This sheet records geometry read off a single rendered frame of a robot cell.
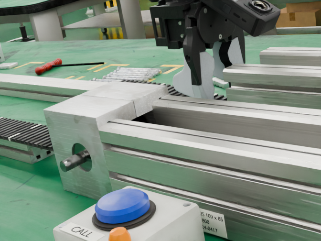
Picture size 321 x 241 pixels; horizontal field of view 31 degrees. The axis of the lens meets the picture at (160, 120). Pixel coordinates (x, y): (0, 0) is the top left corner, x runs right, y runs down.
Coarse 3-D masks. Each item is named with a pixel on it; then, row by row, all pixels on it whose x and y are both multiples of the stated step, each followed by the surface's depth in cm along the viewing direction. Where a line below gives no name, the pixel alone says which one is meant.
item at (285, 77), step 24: (288, 48) 72; (312, 48) 69; (240, 72) 66; (264, 72) 64; (288, 72) 62; (312, 72) 60; (240, 96) 67; (264, 96) 65; (288, 96) 63; (312, 96) 61
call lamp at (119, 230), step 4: (116, 228) 39; (120, 228) 39; (124, 228) 39; (112, 232) 39; (116, 232) 38; (120, 232) 38; (124, 232) 38; (128, 232) 39; (112, 236) 38; (116, 236) 38; (120, 236) 38; (124, 236) 38; (128, 236) 39; (108, 240) 39; (112, 240) 38; (116, 240) 38; (120, 240) 38; (124, 240) 38; (128, 240) 39
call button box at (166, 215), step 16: (160, 208) 43; (176, 208) 43; (192, 208) 42; (64, 224) 43; (80, 224) 43; (96, 224) 42; (112, 224) 41; (128, 224) 41; (144, 224) 41; (160, 224) 41; (176, 224) 41; (192, 224) 42; (64, 240) 42; (80, 240) 41; (96, 240) 40; (144, 240) 39; (160, 240) 40; (176, 240) 41; (192, 240) 43
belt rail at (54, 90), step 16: (0, 80) 113; (16, 80) 111; (32, 80) 108; (48, 80) 105; (64, 80) 103; (80, 80) 101; (16, 96) 111; (32, 96) 106; (48, 96) 103; (64, 96) 100
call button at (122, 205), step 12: (120, 192) 44; (132, 192) 43; (144, 192) 43; (96, 204) 43; (108, 204) 42; (120, 204) 42; (132, 204) 42; (144, 204) 42; (96, 216) 42; (108, 216) 41; (120, 216) 41; (132, 216) 41
